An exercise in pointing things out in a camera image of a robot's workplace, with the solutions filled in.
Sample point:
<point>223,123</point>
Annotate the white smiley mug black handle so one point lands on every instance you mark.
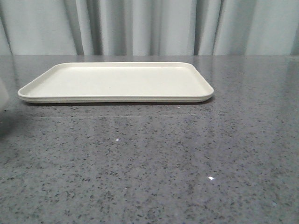
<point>4,96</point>

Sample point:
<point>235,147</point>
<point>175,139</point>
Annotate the cream rectangular plastic tray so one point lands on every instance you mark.
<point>118,82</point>

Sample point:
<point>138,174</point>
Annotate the pale grey curtain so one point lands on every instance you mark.
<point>149,27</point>

